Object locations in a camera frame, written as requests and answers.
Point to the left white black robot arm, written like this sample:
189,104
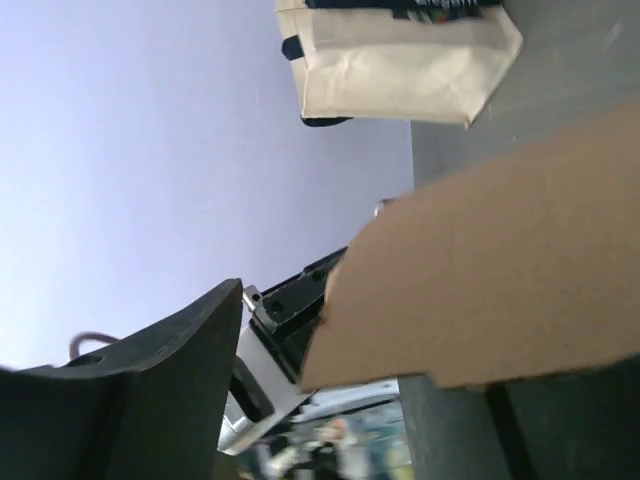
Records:
264,384

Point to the large brown cardboard box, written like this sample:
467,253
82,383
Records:
523,266

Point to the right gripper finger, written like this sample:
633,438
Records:
149,406

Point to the beige canvas tote bag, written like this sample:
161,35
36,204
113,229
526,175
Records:
433,61

